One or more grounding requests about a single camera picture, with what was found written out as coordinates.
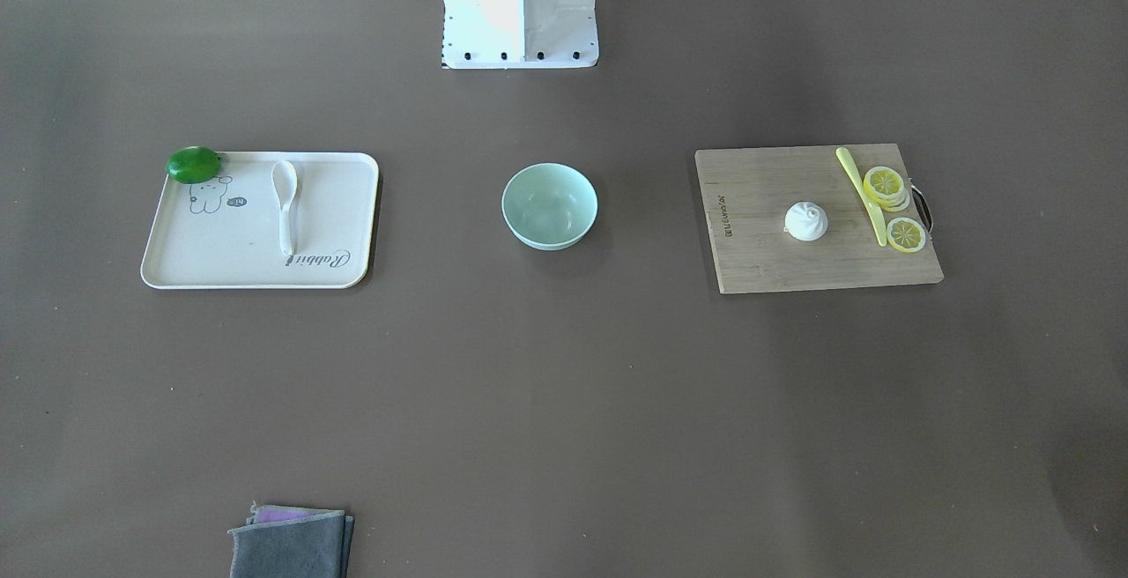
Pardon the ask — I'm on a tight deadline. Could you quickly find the white steamed bun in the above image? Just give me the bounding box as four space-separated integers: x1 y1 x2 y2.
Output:
784 201 829 243

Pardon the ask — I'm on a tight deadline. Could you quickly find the white ceramic spoon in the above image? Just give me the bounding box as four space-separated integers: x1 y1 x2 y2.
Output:
271 160 299 256

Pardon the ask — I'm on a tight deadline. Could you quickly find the mint green bowl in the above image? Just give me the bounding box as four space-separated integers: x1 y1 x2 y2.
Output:
501 163 599 249

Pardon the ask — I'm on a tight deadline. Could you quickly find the wooden cutting board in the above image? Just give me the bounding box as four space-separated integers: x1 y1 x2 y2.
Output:
694 145 944 294

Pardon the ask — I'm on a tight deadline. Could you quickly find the yellow plastic knife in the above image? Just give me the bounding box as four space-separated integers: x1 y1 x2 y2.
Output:
835 147 889 248

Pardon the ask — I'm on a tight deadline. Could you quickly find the upper lemon slice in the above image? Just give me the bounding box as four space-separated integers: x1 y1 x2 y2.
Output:
863 166 911 212

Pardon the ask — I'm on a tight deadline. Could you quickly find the lemon slice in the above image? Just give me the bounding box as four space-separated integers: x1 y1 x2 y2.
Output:
887 217 928 254
863 166 911 212

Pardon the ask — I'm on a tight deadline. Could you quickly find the cream rabbit tray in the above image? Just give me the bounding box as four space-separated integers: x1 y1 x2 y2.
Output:
140 152 380 289

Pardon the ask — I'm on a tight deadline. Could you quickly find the lower lemon slice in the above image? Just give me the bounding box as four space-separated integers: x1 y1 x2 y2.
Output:
887 217 928 254

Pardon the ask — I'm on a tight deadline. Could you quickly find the green lime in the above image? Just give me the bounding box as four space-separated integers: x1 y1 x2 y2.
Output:
165 147 222 185

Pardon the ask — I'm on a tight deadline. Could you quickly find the grey folded cloth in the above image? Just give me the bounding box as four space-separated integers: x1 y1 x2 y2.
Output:
228 503 354 577

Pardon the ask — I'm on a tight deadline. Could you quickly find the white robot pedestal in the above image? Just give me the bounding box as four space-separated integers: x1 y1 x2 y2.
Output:
441 0 600 70

